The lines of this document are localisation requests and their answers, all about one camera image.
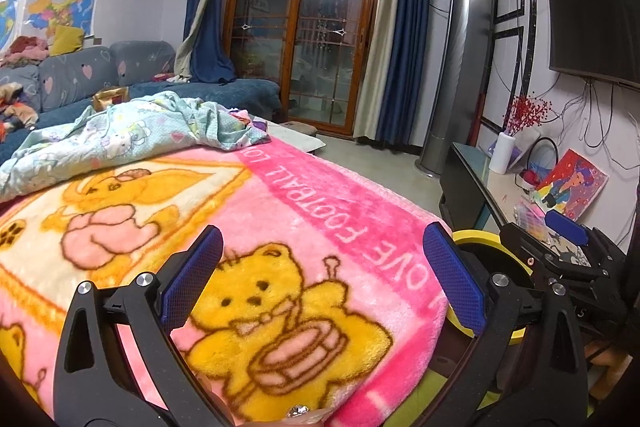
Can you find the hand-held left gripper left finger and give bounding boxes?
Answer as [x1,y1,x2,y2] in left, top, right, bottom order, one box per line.
[52,224,236,427]

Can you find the person's right hand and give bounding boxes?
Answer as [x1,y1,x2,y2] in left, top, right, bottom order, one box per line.
[587,339,635,370]

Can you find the white ribbed vase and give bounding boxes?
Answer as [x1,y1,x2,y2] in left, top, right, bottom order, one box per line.
[488,132,516,174]

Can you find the colourful painting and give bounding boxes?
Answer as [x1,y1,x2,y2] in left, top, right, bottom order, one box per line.
[536,149,610,223]

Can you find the white picture board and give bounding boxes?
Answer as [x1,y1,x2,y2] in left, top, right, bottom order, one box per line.
[492,134,541,172]

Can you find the pink printed blanket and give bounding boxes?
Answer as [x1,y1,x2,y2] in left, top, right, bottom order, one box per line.
[0,146,453,427]

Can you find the black round hoop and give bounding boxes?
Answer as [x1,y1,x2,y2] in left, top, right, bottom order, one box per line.
[522,138,558,172]

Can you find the colourful crumpled cloth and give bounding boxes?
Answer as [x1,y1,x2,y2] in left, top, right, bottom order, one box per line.
[0,82,38,130]

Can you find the golden gift bag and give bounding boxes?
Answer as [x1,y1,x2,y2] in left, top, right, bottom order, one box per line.
[92,86,132,112]

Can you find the silver tower air conditioner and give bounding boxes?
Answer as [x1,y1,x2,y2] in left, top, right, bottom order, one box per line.
[414,0,496,178]

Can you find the television cabinet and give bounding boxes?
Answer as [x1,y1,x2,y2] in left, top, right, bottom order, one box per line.
[439,142,640,258]

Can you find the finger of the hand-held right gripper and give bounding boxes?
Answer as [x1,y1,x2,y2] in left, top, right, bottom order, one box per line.
[500,221,626,281]
[544,210,626,266]

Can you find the yellow pillow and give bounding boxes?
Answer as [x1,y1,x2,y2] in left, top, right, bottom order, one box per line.
[49,24,85,56]

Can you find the light blue printed blanket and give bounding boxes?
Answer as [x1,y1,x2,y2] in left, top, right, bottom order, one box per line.
[0,91,272,202]

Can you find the blue sofa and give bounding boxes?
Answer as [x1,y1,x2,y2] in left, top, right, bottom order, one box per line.
[0,39,282,145]

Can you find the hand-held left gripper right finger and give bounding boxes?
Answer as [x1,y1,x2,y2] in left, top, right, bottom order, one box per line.
[422,222,591,427]

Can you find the pile of clothes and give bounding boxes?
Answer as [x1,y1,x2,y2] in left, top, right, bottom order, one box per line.
[2,34,51,62]

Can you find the country map poster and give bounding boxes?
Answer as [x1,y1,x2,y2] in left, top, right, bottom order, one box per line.
[25,0,98,38]

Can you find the clear bead organizer box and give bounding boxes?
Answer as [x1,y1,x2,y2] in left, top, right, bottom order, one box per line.
[512,196,548,220]

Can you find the person's left hand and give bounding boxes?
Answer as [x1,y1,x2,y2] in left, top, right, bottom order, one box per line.
[199,376,336,427]

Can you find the wooden sliding glass door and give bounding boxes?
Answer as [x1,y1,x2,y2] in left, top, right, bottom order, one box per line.
[222,0,386,135]

